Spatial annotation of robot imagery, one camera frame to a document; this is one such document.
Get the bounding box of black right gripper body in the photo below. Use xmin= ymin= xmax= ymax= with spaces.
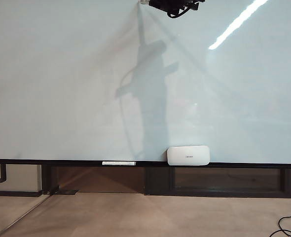
xmin=170 ymin=0 xmax=207 ymax=11

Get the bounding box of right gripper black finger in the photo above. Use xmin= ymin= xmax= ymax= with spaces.
xmin=149 ymin=0 xmax=171 ymax=11

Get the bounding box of large white glass whiteboard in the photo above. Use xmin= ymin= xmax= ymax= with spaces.
xmin=0 ymin=0 xmax=291 ymax=163

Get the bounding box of white rounded whiteboard eraser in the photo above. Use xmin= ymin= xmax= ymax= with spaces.
xmin=167 ymin=145 xmax=211 ymax=166

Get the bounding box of black whiteboard tray ledge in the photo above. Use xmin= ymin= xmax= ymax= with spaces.
xmin=0 ymin=158 xmax=291 ymax=170

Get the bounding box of black flat floor plate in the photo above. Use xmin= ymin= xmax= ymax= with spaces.
xmin=53 ymin=189 xmax=80 ymax=196

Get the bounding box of black floor baseboard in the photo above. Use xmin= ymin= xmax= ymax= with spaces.
xmin=0 ymin=190 xmax=44 ymax=198

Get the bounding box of grey metal floor strip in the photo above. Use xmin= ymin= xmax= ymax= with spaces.
xmin=0 ymin=194 xmax=51 ymax=237

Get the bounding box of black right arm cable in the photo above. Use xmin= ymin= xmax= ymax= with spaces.
xmin=167 ymin=3 xmax=200 ymax=19

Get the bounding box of black lower support frame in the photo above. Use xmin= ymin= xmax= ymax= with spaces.
xmin=41 ymin=164 xmax=291 ymax=198

